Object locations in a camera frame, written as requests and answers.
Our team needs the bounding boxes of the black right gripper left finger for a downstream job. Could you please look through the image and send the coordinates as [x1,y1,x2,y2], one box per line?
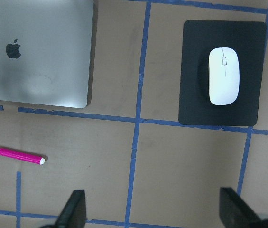
[55,190,87,228]

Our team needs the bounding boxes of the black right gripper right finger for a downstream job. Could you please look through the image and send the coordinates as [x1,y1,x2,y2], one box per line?
[219,187,261,228]

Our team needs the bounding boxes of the pink highlighter pen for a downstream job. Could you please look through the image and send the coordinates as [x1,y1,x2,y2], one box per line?
[0,147,46,165]

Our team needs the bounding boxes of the white computer mouse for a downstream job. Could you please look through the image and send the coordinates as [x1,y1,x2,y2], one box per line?
[208,47,240,106]

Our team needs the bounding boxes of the black mousepad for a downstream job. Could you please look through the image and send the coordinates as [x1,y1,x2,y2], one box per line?
[178,20,267,126]

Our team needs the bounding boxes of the silver laptop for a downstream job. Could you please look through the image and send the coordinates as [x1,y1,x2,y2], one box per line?
[0,0,94,108]

